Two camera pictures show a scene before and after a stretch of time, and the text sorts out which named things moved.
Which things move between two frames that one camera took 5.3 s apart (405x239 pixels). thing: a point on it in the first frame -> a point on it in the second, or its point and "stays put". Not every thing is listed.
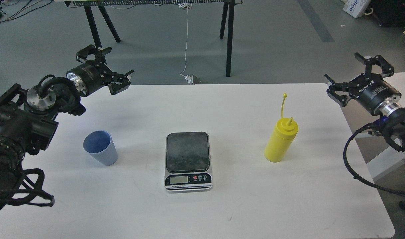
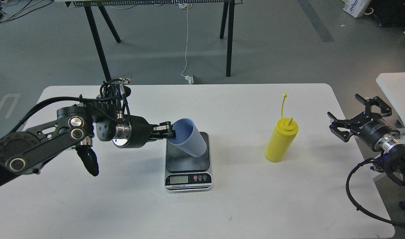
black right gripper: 369,89 -> 381,135
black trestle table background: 91,6 stays put
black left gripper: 93,75 -> 135,131
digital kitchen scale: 187,162 stays put
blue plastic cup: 99,144 -> 188,137
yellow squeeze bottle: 285,130 stays put
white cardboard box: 355,8 stays put
